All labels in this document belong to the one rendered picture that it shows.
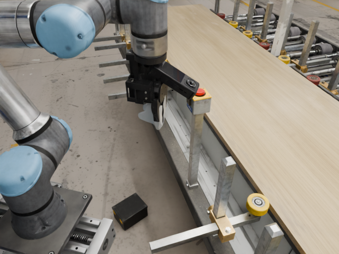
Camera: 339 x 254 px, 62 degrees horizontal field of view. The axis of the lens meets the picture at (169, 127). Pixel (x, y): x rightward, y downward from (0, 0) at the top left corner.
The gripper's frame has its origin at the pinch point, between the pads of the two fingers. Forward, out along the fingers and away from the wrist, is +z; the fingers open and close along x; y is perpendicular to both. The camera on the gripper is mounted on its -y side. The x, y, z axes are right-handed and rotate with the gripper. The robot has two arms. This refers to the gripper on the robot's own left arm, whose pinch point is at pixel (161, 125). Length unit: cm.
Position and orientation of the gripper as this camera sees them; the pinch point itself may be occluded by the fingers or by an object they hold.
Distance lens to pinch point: 73.1
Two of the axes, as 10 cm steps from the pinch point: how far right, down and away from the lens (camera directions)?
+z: 0.0, 7.8, 6.3
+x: -2.5, 6.1, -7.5
